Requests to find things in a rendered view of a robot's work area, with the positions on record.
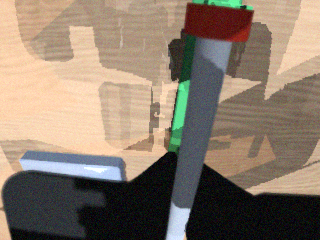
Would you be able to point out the green u-shaped bracket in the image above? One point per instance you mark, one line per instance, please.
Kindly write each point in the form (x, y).
(180, 108)

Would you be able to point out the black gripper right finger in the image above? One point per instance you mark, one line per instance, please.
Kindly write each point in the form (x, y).
(223, 211)

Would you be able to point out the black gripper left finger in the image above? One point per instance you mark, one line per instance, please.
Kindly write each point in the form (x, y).
(54, 206)

